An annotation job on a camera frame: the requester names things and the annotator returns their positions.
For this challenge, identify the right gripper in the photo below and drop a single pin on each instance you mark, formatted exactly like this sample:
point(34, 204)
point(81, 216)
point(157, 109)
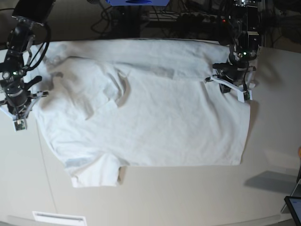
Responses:
point(18, 105)

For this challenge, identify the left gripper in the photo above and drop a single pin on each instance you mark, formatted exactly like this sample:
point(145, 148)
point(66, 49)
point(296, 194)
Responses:
point(234, 76)

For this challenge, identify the white T-shirt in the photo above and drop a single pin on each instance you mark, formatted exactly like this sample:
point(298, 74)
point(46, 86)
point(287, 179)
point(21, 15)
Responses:
point(115, 103)

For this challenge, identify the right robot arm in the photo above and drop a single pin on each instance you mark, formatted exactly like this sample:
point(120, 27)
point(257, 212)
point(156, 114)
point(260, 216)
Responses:
point(17, 62)

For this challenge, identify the power strip with red light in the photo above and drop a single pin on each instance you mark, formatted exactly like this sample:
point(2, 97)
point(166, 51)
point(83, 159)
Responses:
point(213, 19)

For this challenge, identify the white paper label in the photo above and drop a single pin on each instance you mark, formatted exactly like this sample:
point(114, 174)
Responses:
point(59, 219)

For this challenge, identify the blue box overhead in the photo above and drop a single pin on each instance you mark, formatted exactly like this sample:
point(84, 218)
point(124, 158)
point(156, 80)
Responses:
point(138, 2)

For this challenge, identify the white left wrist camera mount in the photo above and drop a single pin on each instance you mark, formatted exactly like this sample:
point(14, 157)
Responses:
point(232, 87)

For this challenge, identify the tablet with dark frame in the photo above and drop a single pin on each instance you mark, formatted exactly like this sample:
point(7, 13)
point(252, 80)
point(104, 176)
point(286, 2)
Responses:
point(294, 206)

